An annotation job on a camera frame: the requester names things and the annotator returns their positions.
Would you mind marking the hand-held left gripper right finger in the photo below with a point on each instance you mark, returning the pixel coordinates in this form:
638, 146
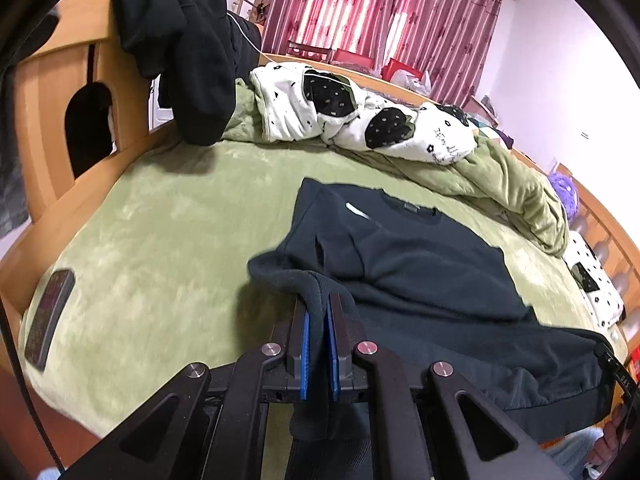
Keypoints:
332, 355

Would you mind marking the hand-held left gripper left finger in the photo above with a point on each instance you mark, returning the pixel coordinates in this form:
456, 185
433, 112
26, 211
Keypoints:
305, 355

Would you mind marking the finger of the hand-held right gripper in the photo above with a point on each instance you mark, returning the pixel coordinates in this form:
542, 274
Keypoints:
605, 352

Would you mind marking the dark navy sweatshirt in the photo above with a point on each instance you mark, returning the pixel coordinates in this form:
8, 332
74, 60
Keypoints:
425, 270

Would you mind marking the person's right hand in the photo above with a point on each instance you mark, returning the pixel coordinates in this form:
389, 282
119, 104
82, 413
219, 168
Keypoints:
607, 450

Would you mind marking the white patterned pillow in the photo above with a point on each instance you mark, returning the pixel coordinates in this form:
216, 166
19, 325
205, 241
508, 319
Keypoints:
600, 285

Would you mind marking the person's blue jeans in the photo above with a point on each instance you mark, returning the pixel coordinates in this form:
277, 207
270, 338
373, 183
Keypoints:
565, 452

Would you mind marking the purple plush toy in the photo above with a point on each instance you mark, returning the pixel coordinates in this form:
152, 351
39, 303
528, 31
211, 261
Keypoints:
565, 190

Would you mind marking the green quilt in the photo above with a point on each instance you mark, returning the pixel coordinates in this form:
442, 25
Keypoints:
505, 180

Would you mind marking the white black-patterned duvet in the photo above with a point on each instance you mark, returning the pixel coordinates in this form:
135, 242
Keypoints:
285, 110

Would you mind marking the colourful checked cloth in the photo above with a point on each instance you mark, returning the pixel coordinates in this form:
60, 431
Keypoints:
492, 127

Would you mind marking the dark remote control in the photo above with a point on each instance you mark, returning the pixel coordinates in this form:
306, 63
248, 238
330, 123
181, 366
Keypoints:
50, 317

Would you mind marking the white plastic bag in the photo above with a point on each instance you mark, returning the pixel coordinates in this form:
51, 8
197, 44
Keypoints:
415, 82

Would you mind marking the red chair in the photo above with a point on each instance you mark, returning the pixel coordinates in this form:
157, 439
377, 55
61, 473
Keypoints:
400, 67
352, 57

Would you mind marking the wooden chair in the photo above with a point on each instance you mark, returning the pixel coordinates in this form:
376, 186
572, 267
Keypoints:
307, 52

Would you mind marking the black jacket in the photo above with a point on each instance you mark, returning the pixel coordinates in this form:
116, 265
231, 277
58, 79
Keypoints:
247, 42

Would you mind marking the black hoodie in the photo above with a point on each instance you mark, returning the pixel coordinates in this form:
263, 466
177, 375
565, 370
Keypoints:
190, 50

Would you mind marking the grey plaid cloth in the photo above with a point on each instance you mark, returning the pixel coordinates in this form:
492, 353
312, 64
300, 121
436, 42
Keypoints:
12, 185

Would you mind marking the red floral curtain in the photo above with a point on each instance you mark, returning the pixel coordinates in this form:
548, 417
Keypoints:
450, 25

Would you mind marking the wooden coat rack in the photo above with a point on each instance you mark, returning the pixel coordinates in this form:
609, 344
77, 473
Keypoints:
255, 5

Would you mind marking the wooden bed frame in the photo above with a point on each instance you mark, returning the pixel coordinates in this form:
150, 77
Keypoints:
45, 110

